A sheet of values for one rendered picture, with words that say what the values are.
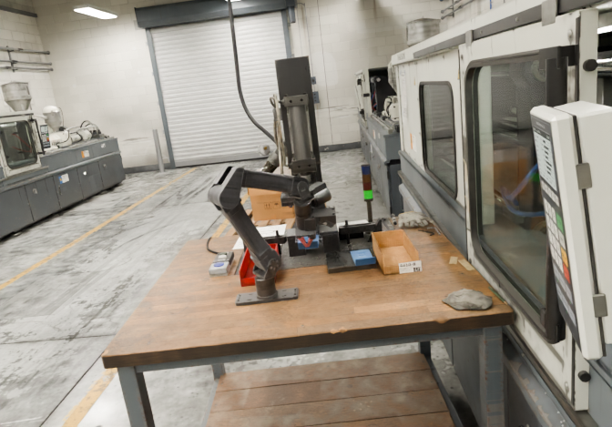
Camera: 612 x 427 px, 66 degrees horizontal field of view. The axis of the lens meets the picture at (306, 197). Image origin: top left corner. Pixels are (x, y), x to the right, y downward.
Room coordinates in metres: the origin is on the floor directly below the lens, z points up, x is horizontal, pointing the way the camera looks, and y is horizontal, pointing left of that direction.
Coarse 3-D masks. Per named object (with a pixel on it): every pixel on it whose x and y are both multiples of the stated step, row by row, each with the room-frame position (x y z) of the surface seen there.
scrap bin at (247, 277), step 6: (270, 246) 1.74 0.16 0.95; (276, 246) 1.71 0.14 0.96; (246, 252) 1.68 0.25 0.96; (246, 258) 1.66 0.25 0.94; (246, 264) 1.64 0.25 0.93; (252, 264) 1.69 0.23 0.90; (240, 270) 1.52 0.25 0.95; (246, 270) 1.62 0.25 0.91; (240, 276) 1.50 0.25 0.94; (246, 276) 1.58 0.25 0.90; (252, 276) 1.57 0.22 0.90; (276, 276) 1.55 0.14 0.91; (240, 282) 1.50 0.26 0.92; (246, 282) 1.50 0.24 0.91; (252, 282) 1.50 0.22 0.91
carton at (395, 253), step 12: (372, 240) 1.68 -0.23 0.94; (384, 240) 1.70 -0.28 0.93; (396, 240) 1.70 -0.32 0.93; (408, 240) 1.58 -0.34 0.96; (384, 252) 1.65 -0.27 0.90; (396, 252) 1.63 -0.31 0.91; (408, 252) 1.60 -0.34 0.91; (384, 264) 1.53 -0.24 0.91; (396, 264) 1.52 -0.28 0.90; (408, 264) 1.45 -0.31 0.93; (420, 264) 1.45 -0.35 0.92
